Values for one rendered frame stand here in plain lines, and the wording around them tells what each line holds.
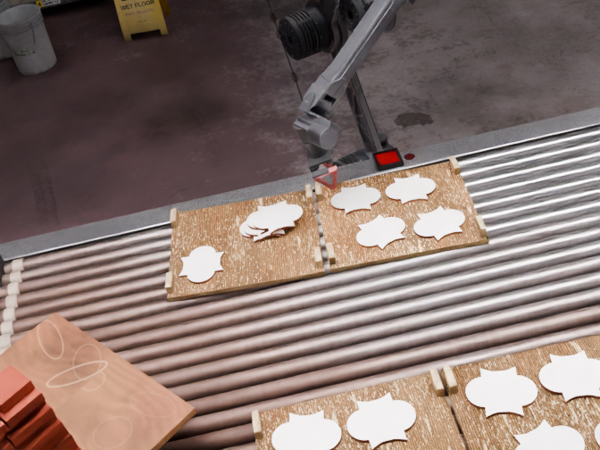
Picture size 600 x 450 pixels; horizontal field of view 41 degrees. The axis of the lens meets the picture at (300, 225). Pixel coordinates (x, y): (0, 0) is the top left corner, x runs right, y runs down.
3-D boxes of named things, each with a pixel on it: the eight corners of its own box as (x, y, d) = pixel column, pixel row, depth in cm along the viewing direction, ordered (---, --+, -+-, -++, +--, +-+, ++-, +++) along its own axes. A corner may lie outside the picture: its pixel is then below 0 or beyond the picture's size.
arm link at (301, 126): (303, 109, 210) (287, 122, 208) (319, 116, 205) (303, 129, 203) (312, 129, 214) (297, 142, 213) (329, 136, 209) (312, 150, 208)
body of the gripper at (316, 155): (329, 141, 218) (320, 120, 214) (334, 163, 211) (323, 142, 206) (307, 149, 220) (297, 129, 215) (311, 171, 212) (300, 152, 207)
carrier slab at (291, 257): (174, 217, 233) (172, 212, 232) (312, 193, 232) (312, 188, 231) (168, 302, 206) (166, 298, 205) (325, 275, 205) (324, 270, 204)
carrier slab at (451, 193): (314, 191, 232) (313, 187, 231) (454, 164, 231) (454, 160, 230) (330, 273, 205) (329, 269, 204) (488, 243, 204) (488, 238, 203)
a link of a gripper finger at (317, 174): (343, 173, 220) (330, 147, 214) (346, 189, 214) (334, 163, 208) (320, 182, 221) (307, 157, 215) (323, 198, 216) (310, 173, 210)
